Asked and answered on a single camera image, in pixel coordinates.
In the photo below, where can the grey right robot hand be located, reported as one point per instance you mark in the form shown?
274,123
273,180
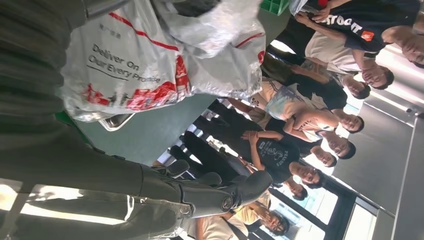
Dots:
82,172

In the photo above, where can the black window frame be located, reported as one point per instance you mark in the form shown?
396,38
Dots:
338,225

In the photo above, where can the crumpled grey courier bag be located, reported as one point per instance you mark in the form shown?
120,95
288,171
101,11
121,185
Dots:
298,6

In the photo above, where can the white scale with steel tray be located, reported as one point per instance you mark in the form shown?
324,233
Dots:
116,122

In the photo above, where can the green plastic basket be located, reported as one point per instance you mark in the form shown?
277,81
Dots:
273,6

